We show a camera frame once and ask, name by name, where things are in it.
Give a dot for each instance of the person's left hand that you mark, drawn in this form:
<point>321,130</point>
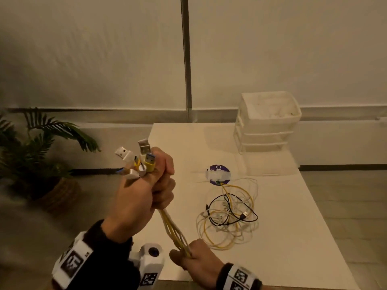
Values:
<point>136,202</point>

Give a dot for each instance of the person's right hand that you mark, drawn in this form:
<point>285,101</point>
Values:
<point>202,265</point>

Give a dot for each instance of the white plastic drawer organizer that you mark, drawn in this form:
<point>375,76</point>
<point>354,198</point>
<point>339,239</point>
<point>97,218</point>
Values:
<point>266,129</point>

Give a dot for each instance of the black right wristband with markers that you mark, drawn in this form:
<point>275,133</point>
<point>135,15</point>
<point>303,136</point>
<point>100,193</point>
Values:
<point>239,277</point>

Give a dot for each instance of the black wristband with markers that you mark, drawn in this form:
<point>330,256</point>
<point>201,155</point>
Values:
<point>239,277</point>
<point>96,256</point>

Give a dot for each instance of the black left wristband with markers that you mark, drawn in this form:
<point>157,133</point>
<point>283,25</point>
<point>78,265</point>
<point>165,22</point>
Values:
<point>96,256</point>

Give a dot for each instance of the round purple label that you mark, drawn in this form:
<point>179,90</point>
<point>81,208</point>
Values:
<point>218,170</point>

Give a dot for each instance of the green palm plant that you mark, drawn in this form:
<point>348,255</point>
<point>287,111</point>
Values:
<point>33,147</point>

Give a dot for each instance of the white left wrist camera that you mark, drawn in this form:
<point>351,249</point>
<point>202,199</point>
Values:
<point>151,262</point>

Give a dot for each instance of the metal wall strip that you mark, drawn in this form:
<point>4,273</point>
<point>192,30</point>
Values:
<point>187,57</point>

